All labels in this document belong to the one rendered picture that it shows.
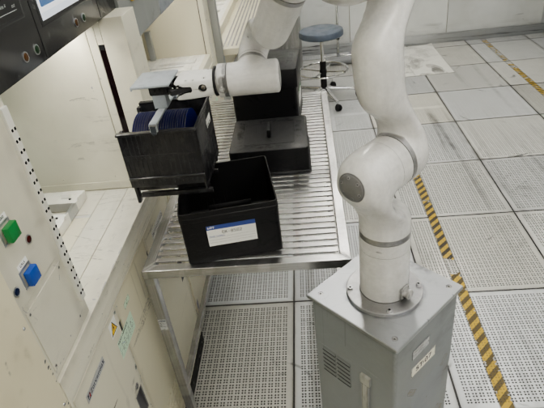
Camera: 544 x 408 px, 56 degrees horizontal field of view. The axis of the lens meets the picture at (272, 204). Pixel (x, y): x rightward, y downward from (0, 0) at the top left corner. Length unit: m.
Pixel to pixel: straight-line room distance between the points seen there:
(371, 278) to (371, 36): 0.56
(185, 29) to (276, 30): 1.86
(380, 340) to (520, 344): 1.17
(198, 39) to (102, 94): 1.47
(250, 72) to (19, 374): 0.81
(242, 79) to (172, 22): 1.75
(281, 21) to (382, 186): 0.42
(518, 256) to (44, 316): 2.20
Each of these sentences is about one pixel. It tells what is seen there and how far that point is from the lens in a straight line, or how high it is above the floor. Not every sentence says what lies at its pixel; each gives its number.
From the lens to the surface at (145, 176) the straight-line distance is 1.37.
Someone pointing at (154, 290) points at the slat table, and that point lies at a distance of 1.55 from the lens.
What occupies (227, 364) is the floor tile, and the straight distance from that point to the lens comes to 2.21.
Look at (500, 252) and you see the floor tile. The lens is 2.74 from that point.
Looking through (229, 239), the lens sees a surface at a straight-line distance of 1.43.
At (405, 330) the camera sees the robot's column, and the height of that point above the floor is 0.76.
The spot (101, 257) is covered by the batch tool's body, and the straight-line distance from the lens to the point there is 1.44.
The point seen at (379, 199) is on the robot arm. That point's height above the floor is 1.11.
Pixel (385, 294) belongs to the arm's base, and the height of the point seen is 0.80.
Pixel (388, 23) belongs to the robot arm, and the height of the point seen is 1.42.
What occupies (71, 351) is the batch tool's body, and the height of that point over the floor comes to 0.87.
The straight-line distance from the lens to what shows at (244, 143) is 1.87.
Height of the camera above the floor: 1.67
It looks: 33 degrees down
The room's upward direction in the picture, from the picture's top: 7 degrees counter-clockwise
